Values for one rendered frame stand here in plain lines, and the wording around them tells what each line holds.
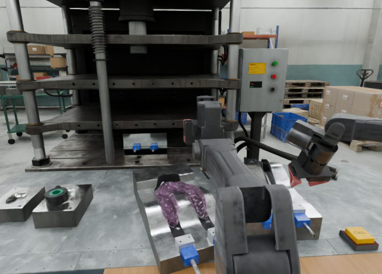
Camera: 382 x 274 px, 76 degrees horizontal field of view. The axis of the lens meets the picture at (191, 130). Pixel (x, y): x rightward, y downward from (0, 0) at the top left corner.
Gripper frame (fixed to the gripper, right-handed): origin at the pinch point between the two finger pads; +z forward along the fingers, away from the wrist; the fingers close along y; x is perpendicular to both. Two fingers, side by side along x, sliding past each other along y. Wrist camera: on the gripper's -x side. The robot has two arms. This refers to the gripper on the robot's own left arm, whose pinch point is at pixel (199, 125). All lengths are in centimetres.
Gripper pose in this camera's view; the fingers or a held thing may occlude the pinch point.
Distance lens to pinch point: 77.0
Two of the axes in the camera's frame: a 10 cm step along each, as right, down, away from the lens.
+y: -9.9, 0.3, -1.0
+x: 0.0, 9.7, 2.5
